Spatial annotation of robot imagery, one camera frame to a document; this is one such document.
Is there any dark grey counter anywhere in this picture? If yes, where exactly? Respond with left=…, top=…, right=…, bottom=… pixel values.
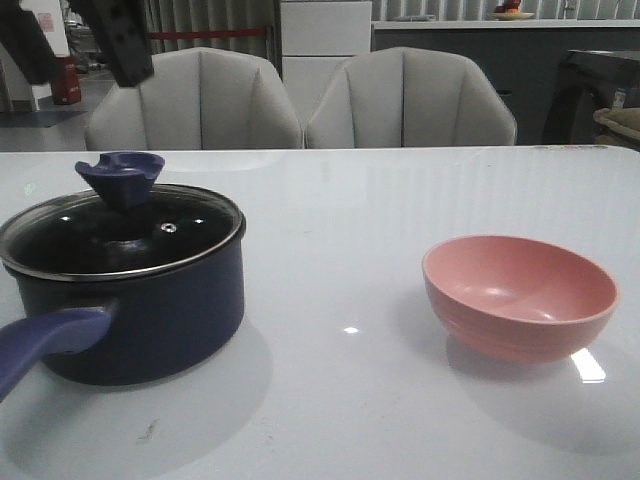
left=372, top=19, right=639, bottom=145

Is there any fruit plate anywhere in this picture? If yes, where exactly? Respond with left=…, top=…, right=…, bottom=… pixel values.
left=491, top=0, right=535, bottom=21

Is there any white cabinet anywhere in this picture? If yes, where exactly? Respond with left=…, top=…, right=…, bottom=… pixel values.
left=280, top=1, right=372, bottom=123

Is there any pink bowl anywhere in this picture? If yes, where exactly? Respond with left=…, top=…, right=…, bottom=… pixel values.
left=422, top=235, right=620, bottom=364

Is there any beige cushion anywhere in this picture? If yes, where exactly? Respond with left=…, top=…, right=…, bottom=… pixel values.
left=593, top=107, right=640, bottom=151

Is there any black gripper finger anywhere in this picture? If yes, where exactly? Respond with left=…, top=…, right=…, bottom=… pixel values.
left=69, top=0, right=153, bottom=88
left=1, top=0, right=63, bottom=85

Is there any red bin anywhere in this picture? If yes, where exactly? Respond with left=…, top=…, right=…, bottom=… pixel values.
left=50, top=56, right=82, bottom=105

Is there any dark side table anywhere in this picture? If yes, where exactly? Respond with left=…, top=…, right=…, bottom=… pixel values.
left=542, top=50, right=639, bottom=144

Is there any grey armchair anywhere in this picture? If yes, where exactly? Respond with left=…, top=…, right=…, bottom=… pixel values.
left=305, top=47, right=517, bottom=149
left=85, top=47, right=303, bottom=151

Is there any glass lid blue knob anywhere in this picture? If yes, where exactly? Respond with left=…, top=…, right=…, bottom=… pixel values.
left=1, top=151, right=246, bottom=282

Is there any grey left armchair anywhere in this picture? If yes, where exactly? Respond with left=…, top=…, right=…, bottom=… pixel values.
left=85, top=47, right=303, bottom=151

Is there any grey right armchair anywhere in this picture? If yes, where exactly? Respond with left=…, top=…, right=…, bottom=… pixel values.
left=305, top=47, right=517, bottom=149

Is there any dark blue pot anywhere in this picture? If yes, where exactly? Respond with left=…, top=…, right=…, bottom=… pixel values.
left=0, top=199, right=248, bottom=401

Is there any grey curtain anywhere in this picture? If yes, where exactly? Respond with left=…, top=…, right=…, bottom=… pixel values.
left=143, top=1, right=281, bottom=66

